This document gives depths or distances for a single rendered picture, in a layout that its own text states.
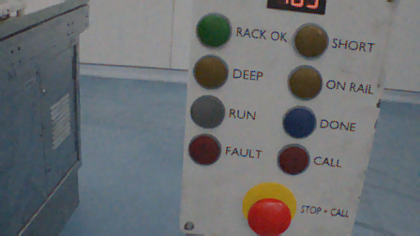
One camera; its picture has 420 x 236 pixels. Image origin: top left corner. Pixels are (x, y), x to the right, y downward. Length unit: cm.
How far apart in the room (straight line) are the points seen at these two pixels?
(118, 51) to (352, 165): 376
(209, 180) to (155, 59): 366
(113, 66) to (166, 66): 45
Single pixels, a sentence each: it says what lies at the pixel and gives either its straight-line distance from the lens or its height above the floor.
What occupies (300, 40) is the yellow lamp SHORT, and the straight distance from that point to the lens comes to 40.
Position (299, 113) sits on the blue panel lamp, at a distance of 42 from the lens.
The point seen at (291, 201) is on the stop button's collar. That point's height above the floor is 100.
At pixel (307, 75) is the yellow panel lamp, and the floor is 113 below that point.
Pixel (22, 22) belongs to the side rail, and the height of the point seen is 96.
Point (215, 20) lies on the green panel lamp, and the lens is 40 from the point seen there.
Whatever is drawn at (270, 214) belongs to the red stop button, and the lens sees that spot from 43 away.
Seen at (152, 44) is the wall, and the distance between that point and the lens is 407.
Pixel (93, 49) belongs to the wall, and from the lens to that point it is 419.
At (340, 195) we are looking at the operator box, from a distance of 46.
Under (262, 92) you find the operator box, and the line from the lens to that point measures 42.
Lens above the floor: 123
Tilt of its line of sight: 22 degrees down
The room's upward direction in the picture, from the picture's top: 4 degrees clockwise
